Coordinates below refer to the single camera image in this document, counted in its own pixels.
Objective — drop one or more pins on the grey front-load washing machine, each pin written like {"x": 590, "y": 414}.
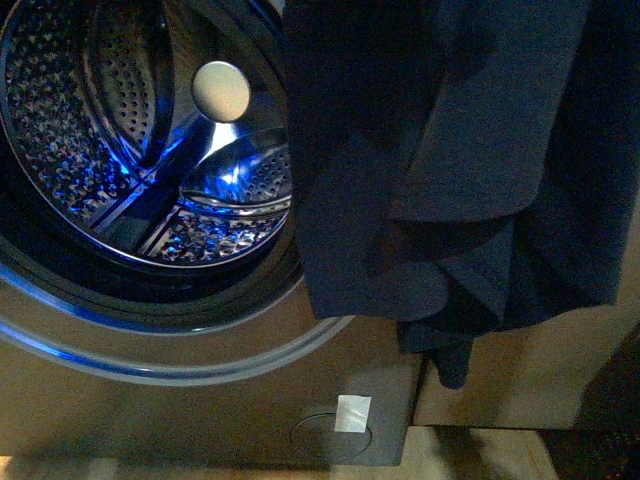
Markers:
{"x": 227, "y": 366}

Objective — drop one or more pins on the steel perforated washer drum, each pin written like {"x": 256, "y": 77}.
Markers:
{"x": 153, "y": 130}

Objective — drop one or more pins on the grey side cabinet panel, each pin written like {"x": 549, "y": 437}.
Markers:
{"x": 579, "y": 370}

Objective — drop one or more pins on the dark navy garment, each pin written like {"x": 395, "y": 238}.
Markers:
{"x": 462, "y": 167}

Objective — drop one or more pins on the white tape strip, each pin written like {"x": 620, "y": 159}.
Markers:
{"x": 352, "y": 414}

